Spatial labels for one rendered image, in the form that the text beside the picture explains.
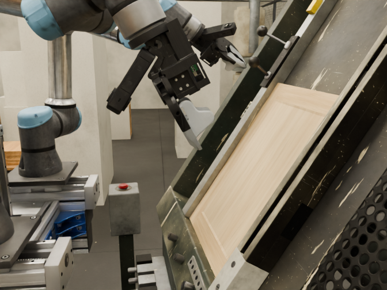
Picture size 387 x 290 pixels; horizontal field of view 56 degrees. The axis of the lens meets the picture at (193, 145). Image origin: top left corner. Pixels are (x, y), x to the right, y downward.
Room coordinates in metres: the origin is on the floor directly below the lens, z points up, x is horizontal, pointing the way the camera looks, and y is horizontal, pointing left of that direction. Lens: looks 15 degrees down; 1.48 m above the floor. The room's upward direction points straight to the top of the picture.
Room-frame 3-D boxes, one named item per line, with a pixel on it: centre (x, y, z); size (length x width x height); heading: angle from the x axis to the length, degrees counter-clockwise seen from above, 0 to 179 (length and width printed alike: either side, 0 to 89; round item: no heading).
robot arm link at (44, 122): (1.28, 0.56, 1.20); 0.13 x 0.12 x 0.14; 162
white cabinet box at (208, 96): (5.16, -0.03, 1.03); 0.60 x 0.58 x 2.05; 6
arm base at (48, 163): (1.27, 0.57, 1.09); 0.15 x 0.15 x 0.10
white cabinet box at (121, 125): (6.12, 1.37, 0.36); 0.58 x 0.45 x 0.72; 96
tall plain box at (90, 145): (3.67, 1.22, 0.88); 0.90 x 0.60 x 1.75; 6
